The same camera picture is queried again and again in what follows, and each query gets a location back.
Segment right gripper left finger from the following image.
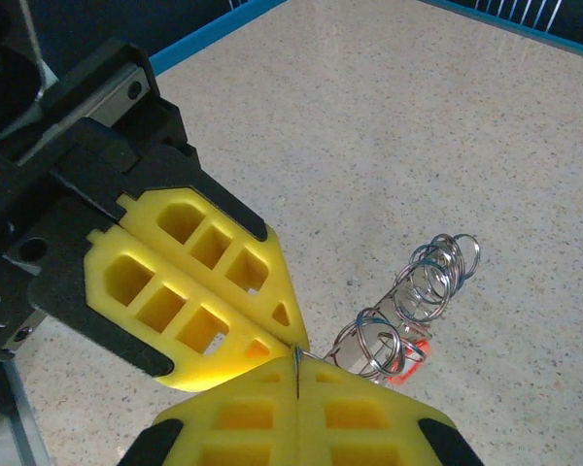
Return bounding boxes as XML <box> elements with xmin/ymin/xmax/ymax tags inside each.
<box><xmin>119</xmin><ymin>357</ymin><xmax>301</xmax><ymax>466</ymax></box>

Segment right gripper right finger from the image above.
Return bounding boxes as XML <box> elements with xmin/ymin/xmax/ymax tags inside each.
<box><xmin>297</xmin><ymin>355</ymin><xmax>485</xmax><ymax>466</ymax></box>

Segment large metal key hoop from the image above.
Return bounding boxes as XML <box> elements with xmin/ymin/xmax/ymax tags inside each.
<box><xmin>290</xmin><ymin>283</ymin><xmax>422</xmax><ymax>400</ymax></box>

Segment silver key and ring bunch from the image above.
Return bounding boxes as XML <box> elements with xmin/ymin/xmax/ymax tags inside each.
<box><xmin>393</xmin><ymin>232</ymin><xmax>482</xmax><ymax>322</ymax></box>
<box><xmin>327</xmin><ymin>305</ymin><xmax>405</xmax><ymax>384</ymax></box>

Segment red key tag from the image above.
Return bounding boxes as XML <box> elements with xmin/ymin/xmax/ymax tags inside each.
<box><xmin>388</xmin><ymin>337</ymin><xmax>431</xmax><ymax>387</ymax></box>

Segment blue table edge strip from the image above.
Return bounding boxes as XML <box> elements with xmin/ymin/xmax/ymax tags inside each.
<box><xmin>148</xmin><ymin>0</ymin><xmax>288</xmax><ymax>79</ymax></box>

